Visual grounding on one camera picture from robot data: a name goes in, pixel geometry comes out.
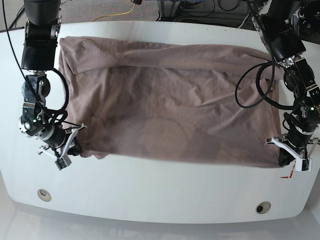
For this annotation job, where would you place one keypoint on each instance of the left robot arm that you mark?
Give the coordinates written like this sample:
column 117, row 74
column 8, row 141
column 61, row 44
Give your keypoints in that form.
column 272, row 20

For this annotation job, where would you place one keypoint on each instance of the right table grommet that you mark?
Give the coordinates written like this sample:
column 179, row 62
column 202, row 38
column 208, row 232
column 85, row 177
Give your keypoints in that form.
column 263, row 207

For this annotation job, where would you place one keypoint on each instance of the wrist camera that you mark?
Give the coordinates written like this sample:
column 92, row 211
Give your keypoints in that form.
column 303, row 164
column 63, row 162

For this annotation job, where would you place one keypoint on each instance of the mauve t-shirt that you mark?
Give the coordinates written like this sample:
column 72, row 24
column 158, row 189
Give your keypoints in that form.
column 188, row 103

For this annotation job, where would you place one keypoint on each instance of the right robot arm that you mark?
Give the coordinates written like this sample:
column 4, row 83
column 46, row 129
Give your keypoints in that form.
column 38, row 57

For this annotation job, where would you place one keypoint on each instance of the red tape rectangle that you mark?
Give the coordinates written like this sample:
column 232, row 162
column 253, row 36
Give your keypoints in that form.
column 289, row 176

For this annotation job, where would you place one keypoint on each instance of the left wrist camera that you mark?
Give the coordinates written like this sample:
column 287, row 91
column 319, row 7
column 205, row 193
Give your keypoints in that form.
column 303, row 164

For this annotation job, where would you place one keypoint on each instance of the table grommet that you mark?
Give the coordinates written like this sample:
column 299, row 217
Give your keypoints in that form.
column 263, row 207
column 44, row 195

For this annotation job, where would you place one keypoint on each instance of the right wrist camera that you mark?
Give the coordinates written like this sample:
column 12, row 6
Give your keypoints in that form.
column 63, row 162

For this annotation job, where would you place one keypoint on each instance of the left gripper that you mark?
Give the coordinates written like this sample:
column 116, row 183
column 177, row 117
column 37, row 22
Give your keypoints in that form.
column 295, row 144

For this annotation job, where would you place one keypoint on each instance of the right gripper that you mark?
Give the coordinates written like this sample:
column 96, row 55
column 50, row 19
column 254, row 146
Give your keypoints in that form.
column 61, row 141

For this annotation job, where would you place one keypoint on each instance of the left table grommet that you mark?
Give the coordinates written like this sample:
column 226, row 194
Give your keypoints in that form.
column 44, row 195

